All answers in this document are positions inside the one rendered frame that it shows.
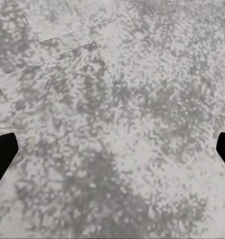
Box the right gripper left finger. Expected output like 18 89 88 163
0 133 18 180

